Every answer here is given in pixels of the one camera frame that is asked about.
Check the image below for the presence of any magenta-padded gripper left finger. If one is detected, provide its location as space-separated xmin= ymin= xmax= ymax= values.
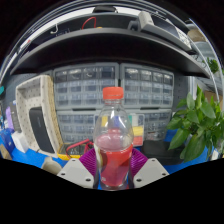
xmin=56 ymin=148 xmax=99 ymax=189

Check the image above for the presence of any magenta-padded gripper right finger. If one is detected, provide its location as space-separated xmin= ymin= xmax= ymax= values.
xmin=127 ymin=147 xmax=170 ymax=189

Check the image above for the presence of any clear bottle with red label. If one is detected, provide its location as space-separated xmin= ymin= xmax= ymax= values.
xmin=92 ymin=86 xmax=135 ymax=191

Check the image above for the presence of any flat black case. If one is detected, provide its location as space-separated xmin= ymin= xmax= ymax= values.
xmin=139 ymin=139 xmax=188 ymax=166

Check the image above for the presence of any yellow multimeter with red leads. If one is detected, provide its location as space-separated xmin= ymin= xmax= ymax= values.
xmin=57 ymin=139 xmax=95 ymax=162

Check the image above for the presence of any clear organizer with coloured parts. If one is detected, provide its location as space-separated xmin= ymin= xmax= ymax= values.
xmin=96 ymin=113 xmax=146 ymax=148

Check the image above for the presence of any wide grey drawer cabinet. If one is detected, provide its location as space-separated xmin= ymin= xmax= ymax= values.
xmin=56 ymin=108 xmax=174 ymax=144

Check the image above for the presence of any green potted plant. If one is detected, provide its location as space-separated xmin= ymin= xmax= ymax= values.
xmin=166 ymin=84 xmax=224 ymax=163

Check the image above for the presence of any dark grey upright box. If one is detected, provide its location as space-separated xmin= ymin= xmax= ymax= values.
xmin=9 ymin=101 xmax=22 ymax=133

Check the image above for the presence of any grey small-parts drawer cabinet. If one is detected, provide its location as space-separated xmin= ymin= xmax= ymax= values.
xmin=119 ymin=63 xmax=175 ymax=109
xmin=53 ymin=62 xmax=120 ymax=111

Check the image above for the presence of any beige perforated tray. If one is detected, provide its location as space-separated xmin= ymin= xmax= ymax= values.
xmin=15 ymin=74 xmax=64 ymax=158

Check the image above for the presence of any white metal rack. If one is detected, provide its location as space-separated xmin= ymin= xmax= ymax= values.
xmin=186 ymin=23 xmax=224 ymax=98

